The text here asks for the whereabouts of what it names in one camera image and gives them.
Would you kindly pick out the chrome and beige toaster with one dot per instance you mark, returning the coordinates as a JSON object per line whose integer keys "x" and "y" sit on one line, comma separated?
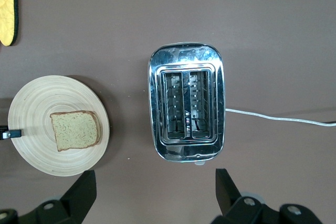
{"x": 186, "y": 61}

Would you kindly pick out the yellow quilted oven mitt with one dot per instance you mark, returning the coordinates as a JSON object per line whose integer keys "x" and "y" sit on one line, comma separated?
{"x": 6, "y": 11}

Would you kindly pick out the round wooden plate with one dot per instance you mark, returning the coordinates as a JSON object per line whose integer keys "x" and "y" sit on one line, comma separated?
{"x": 39, "y": 103}

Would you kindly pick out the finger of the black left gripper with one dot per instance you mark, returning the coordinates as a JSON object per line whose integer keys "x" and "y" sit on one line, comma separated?
{"x": 14, "y": 133}

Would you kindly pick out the brown toast slice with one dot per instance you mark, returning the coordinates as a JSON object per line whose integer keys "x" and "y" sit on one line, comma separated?
{"x": 76, "y": 129}

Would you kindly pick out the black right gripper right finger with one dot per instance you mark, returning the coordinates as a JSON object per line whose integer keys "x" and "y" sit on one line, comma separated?
{"x": 236, "y": 211}

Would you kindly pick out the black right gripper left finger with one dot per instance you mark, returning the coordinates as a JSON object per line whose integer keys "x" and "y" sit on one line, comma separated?
{"x": 65, "y": 208}

